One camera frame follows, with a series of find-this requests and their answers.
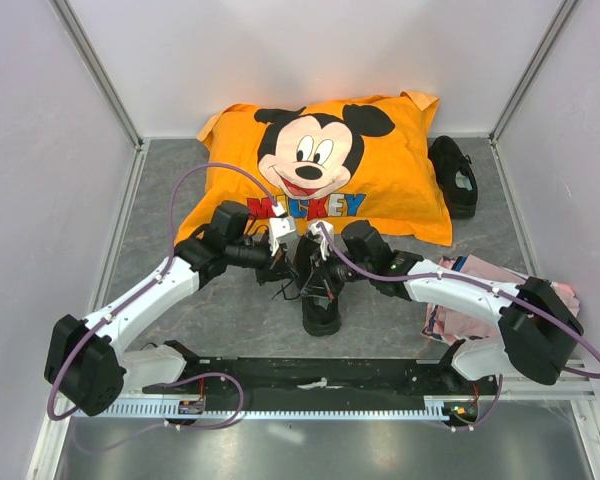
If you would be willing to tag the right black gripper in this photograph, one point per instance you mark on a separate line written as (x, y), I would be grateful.
(320, 282)

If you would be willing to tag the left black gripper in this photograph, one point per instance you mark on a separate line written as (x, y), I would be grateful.
(275, 268)

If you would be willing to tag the black sneaker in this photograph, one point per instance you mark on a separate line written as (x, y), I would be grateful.
(320, 317)
(455, 177)

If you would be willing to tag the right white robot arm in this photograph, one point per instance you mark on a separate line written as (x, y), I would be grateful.
(535, 333)

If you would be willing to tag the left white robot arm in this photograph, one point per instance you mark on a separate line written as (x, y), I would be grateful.
(89, 361)

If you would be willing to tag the white tape scrap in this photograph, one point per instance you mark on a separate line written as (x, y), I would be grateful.
(323, 383)

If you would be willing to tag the pink crumpled cloth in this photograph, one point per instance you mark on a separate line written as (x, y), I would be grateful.
(448, 326)

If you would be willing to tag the orange Mickey Mouse pillow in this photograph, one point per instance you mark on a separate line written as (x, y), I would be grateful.
(337, 161)

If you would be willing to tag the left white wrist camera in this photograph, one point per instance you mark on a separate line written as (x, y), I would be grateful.
(282, 228)

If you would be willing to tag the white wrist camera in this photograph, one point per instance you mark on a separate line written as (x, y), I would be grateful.
(322, 232)
(282, 228)

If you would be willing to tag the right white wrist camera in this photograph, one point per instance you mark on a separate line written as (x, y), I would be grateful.
(322, 232)

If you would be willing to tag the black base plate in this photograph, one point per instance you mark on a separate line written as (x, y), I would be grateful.
(339, 384)

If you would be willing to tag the grey slotted cable duct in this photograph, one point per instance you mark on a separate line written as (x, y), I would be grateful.
(157, 407)

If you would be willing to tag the left aluminium frame post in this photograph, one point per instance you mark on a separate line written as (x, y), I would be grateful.
(86, 50)

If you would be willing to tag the aluminium frame post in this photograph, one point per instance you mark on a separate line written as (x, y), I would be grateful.
(546, 45)
(86, 50)

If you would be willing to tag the right aluminium frame post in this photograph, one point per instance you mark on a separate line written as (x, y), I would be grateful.
(546, 45)

